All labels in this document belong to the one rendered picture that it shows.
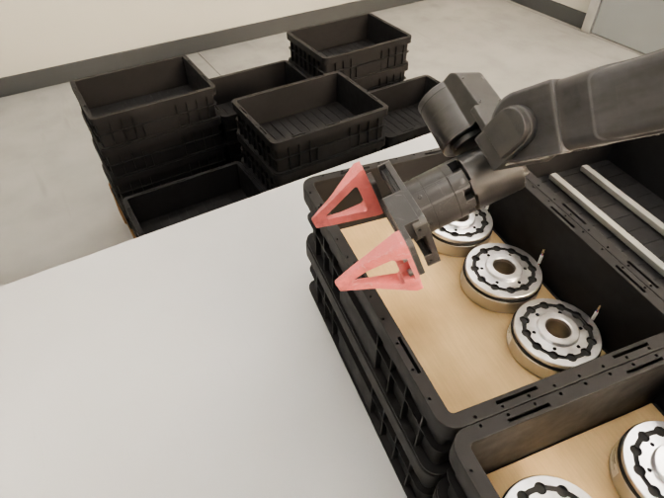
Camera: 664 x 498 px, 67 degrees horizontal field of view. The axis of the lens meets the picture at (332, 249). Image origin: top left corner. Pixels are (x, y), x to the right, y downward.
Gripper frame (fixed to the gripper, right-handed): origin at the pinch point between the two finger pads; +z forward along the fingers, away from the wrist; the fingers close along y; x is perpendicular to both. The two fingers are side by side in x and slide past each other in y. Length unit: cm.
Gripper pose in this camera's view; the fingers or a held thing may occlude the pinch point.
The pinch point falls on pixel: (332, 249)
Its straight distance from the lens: 50.7
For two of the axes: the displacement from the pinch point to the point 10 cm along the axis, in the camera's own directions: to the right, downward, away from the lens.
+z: -9.0, 4.4, 0.8
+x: 3.6, 6.2, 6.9
